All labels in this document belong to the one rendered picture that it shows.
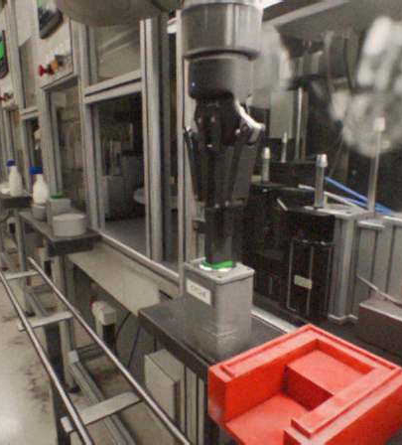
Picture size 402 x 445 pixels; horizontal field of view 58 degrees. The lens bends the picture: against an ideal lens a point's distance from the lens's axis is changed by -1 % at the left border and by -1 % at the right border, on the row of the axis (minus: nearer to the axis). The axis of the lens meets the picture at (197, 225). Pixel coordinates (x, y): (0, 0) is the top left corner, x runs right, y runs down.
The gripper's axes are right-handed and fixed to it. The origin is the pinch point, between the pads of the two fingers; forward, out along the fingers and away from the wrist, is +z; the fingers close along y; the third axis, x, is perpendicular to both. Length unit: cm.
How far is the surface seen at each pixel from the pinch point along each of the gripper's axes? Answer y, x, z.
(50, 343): 41, 13, 31
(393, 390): -21.8, -2.8, 10.3
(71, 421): 8.9, 17.7, 25.2
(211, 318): -2.6, 2.9, 9.4
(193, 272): 1.6, 2.8, 4.8
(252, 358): -10.7, 3.9, 10.2
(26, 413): 122, 10, 107
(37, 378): 145, 0, 107
